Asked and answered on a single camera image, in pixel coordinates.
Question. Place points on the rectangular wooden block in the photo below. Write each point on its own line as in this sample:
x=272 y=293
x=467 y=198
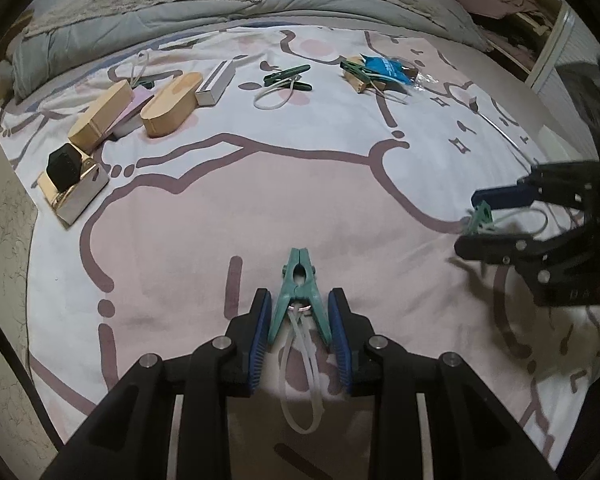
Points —
x=100 y=115

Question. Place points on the blue plastic packet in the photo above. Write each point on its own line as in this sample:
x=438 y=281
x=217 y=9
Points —
x=387 y=67

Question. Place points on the gold and white box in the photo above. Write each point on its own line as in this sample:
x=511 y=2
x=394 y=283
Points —
x=80 y=197

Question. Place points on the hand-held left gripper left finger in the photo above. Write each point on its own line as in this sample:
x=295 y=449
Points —
x=260 y=340

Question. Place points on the oval wooden box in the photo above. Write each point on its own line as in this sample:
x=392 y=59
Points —
x=172 y=105

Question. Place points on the black ribbed case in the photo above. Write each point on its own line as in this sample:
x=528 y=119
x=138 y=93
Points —
x=66 y=165

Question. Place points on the grey duvet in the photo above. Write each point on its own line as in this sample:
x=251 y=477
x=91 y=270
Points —
x=130 y=25

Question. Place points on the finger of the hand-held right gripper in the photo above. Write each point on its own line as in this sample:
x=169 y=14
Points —
x=495 y=249
x=505 y=195

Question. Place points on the white printed shoe box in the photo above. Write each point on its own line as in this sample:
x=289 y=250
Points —
x=5 y=260

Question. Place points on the green clothespin with white loop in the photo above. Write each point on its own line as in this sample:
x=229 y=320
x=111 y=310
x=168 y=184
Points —
x=147 y=83
x=296 y=256
x=481 y=217
x=280 y=76

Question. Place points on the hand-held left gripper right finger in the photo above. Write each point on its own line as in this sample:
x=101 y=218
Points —
x=341 y=340

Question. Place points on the small white striped box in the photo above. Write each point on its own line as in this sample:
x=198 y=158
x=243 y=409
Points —
x=215 y=85

